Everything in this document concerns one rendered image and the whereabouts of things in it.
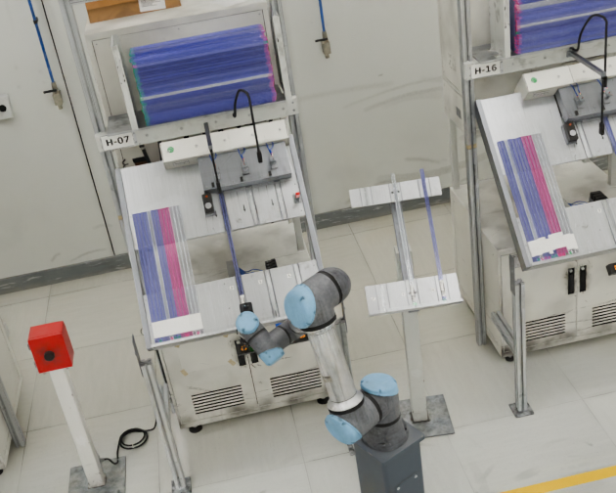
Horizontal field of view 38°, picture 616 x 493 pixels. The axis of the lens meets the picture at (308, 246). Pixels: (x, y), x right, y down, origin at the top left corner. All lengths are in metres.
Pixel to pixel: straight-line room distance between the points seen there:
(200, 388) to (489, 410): 1.23
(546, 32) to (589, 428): 1.58
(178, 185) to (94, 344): 1.54
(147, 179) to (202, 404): 1.02
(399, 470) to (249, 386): 1.07
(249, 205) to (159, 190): 0.35
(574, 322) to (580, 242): 0.65
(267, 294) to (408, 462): 0.82
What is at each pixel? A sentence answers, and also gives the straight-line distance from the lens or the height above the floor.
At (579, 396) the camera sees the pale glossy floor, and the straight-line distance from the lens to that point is 3.98.
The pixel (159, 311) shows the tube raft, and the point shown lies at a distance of 3.33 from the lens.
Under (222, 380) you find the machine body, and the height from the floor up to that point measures 0.27.
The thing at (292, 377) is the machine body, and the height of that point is 0.20.
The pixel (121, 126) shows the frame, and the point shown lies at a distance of 3.46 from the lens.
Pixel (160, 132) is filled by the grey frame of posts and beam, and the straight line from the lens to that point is 3.44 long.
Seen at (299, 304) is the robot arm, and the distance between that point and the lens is 2.56.
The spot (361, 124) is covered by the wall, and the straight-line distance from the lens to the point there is 5.16.
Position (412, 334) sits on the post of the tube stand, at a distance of 3.56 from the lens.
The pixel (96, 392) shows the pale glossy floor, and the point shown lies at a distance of 4.43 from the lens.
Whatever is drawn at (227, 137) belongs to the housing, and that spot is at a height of 1.29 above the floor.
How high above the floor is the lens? 2.55
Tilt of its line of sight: 29 degrees down
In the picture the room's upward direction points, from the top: 9 degrees counter-clockwise
